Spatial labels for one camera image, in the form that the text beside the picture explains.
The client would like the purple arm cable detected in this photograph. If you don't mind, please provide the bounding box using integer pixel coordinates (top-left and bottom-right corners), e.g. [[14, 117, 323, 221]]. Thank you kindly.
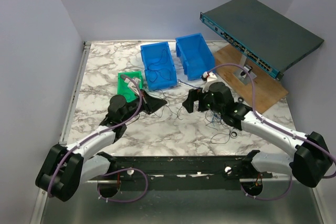
[[47, 76, 150, 205], [203, 63, 336, 201]]

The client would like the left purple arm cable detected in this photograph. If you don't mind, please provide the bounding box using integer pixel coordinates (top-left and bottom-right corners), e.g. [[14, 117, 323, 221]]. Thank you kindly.
[[47, 76, 150, 205]]

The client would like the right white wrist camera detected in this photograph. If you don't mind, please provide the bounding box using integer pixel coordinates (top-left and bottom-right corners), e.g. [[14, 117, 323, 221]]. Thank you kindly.
[[201, 71, 218, 92]]

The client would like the aluminium rail frame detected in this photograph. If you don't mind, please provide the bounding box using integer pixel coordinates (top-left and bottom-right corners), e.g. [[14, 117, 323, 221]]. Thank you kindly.
[[28, 40, 326, 224]]

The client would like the metal switch stand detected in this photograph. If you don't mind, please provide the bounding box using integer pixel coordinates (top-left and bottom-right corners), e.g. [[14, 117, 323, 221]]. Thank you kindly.
[[234, 54, 257, 85]]

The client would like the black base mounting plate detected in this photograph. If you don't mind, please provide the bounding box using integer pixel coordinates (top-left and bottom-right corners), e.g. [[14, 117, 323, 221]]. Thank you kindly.
[[94, 151, 272, 196]]

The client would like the dark network switch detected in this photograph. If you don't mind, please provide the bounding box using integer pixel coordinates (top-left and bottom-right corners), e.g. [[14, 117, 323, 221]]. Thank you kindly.
[[200, 0, 324, 80]]

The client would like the wooden board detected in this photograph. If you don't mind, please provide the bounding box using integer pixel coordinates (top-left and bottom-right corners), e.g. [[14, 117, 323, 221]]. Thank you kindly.
[[214, 45, 288, 113]]

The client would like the right blue plastic bin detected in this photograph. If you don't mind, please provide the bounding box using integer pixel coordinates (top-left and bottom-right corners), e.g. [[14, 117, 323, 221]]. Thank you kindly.
[[175, 33, 215, 81]]

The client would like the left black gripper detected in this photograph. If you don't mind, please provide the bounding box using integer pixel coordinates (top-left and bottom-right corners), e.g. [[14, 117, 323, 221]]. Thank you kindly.
[[121, 89, 167, 122]]

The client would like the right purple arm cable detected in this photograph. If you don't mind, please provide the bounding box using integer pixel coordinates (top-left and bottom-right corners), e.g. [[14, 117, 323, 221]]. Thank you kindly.
[[203, 63, 336, 201]]

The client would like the green plastic bin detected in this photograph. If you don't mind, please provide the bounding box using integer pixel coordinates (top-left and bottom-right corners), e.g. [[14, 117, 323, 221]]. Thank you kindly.
[[117, 71, 143, 102]]

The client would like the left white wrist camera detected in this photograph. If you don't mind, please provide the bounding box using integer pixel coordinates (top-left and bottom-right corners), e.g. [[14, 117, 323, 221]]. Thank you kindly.
[[121, 74, 141, 96]]

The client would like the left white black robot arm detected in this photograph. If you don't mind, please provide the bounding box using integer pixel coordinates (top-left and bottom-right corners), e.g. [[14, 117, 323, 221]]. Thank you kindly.
[[35, 90, 167, 202]]

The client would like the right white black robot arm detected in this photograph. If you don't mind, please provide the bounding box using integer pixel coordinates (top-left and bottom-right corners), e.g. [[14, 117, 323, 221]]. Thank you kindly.
[[182, 82, 332, 188]]

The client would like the left blue plastic bin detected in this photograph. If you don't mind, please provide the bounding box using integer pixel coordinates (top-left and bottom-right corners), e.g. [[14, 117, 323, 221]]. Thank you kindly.
[[140, 41, 177, 91]]

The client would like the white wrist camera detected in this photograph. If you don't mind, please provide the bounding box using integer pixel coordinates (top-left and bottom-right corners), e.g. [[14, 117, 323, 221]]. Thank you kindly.
[[201, 71, 218, 92], [121, 74, 141, 96]]

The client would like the blue plastic bin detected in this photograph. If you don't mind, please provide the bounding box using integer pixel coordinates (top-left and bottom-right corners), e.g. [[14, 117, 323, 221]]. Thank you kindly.
[[140, 41, 177, 91], [175, 33, 215, 81]]

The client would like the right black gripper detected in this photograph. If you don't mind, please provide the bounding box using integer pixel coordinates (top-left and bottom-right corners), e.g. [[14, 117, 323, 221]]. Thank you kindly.
[[182, 87, 224, 115]]

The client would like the large silver combination wrench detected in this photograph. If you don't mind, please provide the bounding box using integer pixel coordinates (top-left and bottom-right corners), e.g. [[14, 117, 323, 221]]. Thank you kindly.
[[230, 97, 244, 138]]

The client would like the small silver open wrench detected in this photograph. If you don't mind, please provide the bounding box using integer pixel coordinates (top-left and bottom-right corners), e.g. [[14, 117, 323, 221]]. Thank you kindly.
[[177, 79, 198, 89]]

